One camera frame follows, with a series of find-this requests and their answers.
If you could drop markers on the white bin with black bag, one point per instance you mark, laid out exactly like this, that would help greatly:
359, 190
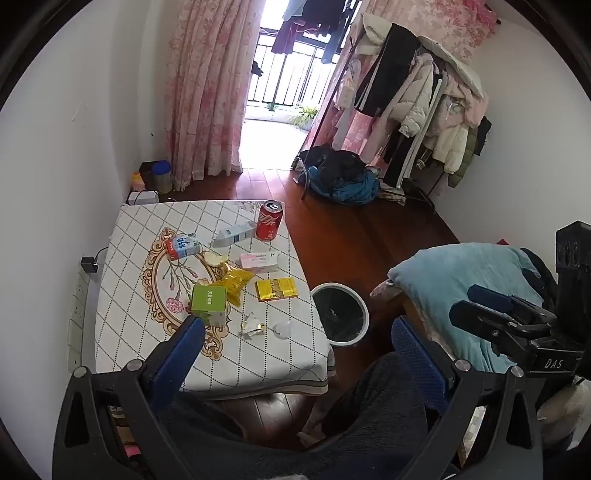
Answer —
341, 309

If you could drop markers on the white and blue box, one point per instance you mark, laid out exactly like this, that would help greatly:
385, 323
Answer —
233, 234

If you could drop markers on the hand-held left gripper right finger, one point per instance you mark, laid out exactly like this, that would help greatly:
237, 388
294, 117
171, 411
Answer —
415, 355

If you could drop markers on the bread slice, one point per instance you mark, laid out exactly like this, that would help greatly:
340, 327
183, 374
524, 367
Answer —
214, 258

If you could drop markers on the blue-lid jar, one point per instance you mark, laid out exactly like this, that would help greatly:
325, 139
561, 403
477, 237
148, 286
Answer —
162, 177

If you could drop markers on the black white-striped track pants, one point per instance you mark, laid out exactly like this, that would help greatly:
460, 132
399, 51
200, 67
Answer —
401, 161

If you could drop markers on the blue and orange milk carton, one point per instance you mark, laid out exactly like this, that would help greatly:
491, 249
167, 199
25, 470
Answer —
184, 247

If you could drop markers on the light blue blanket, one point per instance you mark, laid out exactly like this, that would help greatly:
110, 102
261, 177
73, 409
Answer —
443, 277

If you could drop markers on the crumpled foil wrapper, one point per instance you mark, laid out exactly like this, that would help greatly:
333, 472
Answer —
251, 326

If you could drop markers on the white power strip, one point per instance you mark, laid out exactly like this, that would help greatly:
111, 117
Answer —
77, 318

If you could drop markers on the black clothes rack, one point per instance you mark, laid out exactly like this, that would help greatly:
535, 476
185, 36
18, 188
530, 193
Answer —
427, 196

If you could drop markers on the black coat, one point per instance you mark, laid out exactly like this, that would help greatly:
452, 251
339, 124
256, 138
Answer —
388, 69

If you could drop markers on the small white box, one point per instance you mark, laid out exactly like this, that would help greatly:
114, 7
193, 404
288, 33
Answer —
143, 197

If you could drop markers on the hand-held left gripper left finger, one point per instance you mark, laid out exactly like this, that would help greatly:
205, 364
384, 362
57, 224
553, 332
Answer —
180, 355

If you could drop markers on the pink jacket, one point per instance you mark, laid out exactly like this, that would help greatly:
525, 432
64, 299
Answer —
471, 106

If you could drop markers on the dark purple hanging garment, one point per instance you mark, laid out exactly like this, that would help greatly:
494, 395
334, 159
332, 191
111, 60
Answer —
285, 37

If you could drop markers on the red soda can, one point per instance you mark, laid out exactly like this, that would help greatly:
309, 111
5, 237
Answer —
268, 224

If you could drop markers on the cream jacket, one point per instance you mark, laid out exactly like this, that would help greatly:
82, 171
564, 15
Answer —
450, 147

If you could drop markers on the black hanging garment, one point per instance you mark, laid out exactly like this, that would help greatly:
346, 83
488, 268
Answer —
339, 32

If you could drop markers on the black charger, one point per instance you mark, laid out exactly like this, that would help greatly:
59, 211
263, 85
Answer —
87, 264

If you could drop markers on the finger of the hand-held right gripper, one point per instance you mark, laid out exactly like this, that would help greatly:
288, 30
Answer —
480, 321
494, 296

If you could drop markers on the crumpled clear wrapper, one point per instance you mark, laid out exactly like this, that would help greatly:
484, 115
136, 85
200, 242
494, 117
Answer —
247, 206

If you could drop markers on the pink and white box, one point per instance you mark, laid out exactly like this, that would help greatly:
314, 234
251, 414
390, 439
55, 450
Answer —
258, 262

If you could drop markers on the clear plastic piece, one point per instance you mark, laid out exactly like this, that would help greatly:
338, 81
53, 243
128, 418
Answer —
282, 328

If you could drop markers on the orange bottle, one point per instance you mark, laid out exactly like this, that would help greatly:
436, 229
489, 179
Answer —
137, 181

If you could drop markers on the olive jacket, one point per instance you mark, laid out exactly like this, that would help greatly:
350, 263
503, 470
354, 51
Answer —
464, 161

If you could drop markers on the green box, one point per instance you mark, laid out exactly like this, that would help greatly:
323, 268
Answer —
207, 300

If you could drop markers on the checked floral tablecloth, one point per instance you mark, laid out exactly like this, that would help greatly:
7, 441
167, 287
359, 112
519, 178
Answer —
138, 258

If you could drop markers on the yellow snack wrapper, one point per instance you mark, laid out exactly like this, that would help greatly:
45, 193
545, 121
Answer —
233, 281

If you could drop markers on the balcony railing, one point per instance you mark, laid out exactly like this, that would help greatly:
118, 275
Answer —
286, 78

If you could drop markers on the pink paper bag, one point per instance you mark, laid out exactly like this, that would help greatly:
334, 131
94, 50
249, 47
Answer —
354, 133

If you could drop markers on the white puffer jacket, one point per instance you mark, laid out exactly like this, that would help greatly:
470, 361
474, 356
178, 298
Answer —
415, 97

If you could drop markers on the gold box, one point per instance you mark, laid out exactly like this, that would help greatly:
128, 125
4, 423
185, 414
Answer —
276, 290

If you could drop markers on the person's right forearm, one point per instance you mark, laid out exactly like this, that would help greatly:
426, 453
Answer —
565, 410

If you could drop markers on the potted green plant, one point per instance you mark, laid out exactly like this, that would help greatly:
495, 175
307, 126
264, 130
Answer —
304, 115

